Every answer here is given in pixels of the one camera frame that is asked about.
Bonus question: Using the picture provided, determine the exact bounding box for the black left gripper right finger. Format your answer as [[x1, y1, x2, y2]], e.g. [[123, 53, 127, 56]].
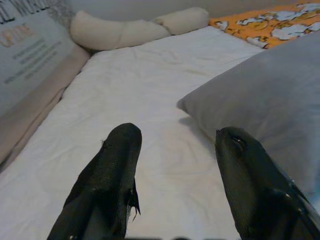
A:
[[214, 126, 320, 240]]

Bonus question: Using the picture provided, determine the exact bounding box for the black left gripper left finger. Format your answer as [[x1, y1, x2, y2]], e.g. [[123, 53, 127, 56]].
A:
[[47, 122, 143, 240]]

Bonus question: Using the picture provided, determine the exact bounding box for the grey pillow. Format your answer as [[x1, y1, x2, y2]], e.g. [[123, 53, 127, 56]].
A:
[[176, 31, 320, 198]]

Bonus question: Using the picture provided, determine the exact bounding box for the yellow egg cartoon blanket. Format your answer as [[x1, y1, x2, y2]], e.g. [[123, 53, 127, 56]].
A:
[[208, 2, 320, 50]]

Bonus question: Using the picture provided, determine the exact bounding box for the white quilted mattress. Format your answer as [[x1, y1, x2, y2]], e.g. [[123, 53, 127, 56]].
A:
[[0, 26, 266, 240]]

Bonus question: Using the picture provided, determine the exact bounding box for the cream bolster pillow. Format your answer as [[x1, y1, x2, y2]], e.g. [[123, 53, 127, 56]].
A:
[[69, 6, 210, 51]]

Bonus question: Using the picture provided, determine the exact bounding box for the grey lace patterned cushion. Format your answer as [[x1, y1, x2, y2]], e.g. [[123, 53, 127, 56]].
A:
[[47, 0, 76, 28]]

